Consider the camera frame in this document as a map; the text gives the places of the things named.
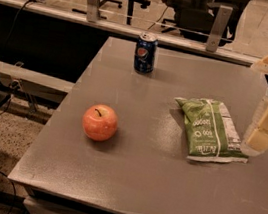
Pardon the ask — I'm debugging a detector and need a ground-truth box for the green jalapeno chip bag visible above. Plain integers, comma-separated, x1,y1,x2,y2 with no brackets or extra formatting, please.
175,97,248,163

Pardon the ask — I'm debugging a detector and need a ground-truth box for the blue pepsi can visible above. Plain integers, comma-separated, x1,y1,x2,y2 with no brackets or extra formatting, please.
133,32,158,74

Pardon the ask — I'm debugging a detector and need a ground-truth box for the red apple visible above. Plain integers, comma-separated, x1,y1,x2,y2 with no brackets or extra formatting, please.
82,104,118,142

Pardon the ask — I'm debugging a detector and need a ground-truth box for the right metal rail bracket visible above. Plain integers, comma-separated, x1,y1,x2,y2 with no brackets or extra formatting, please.
206,5,233,53

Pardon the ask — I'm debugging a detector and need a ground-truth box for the black power cable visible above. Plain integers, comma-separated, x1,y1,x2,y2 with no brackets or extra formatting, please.
0,0,37,92

